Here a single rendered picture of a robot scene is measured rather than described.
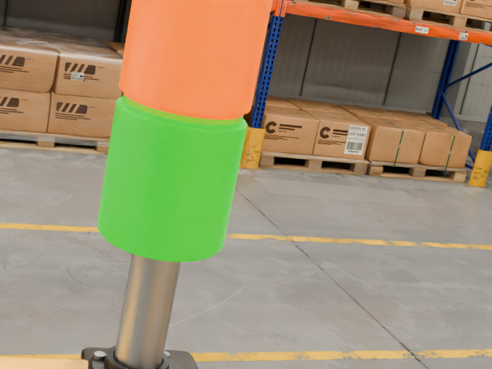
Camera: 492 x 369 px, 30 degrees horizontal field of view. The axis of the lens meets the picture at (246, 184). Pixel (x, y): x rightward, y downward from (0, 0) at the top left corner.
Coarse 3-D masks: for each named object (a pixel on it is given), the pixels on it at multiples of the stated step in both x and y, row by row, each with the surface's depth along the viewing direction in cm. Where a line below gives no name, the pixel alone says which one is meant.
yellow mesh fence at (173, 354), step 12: (84, 348) 39; (96, 348) 39; (0, 360) 37; (12, 360) 37; (24, 360) 37; (36, 360) 37; (48, 360) 37; (60, 360) 38; (72, 360) 38; (84, 360) 38; (180, 360) 40; (192, 360) 40
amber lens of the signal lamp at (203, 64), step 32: (160, 0) 31; (192, 0) 31; (224, 0) 31; (256, 0) 32; (128, 32) 33; (160, 32) 31; (192, 32) 31; (224, 32) 31; (256, 32) 32; (128, 64) 33; (160, 64) 32; (192, 64) 31; (224, 64) 32; (256, 64) 33; (128, 96) 33; (160, 96) 32; (192, 96) 32; (224, 96) 32
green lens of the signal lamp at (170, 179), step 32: (128, 128) 33; (160, 128) 32; (192, 128) 32; (224, 128) 33; (128, 160) 33; (160, 160) 32; (192, 160) 32; (224, 160) 33; (128, 192) 33; (160, 192) 33; (192, 192) 33; (224, 192) 34; (128, 224) 33; (160, 224) 33; (192, 224) 33; (224, 224) 35; (160, 256) 33; (192, 256) 34
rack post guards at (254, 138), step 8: (248, 128) 863; (256, 128) 861; (264, 128) 869; (248, 136) 863; (256, 136) 864; (248, 144) 864; (256, 144) 867; (248, 152) 866; (256, 152) 870; (480, 152) 972; (488, 152) 973; (248, 160) 869; (256, 160) 873; (480, 160) 974; (488, 160) 977; (256, 168) 875; (480, 168) 976; (488, 168) 980; (472, 176) 982; (480, 176) 980; (472, 184) 982; (480, 184) 983
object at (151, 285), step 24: (144, 264) 35; (168, 264) 35; (144, 288) 35; (168, 288) 36; (144, 312) 36; (168, 312) 36; (120, 336) 37; (144, 336) 36; (120, 360) 37; (144, 360) 36
